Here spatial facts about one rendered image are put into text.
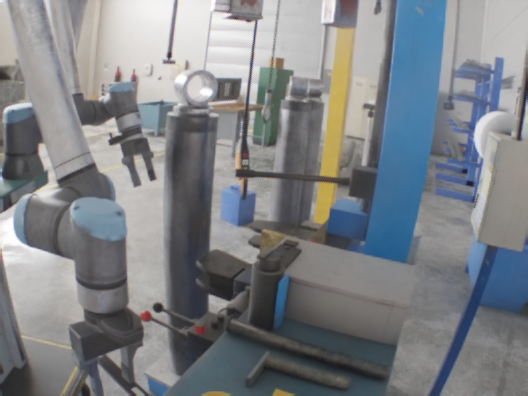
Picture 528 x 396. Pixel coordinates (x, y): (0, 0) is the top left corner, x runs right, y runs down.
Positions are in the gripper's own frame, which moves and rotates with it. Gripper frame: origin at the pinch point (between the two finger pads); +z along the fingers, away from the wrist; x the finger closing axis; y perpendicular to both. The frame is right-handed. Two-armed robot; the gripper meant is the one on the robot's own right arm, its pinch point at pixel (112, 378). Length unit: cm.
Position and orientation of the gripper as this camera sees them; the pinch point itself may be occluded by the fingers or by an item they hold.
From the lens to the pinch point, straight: 78.1
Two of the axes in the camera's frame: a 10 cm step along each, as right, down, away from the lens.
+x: -5.9, 1.1, -8.0
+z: -1.2, 9.7, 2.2
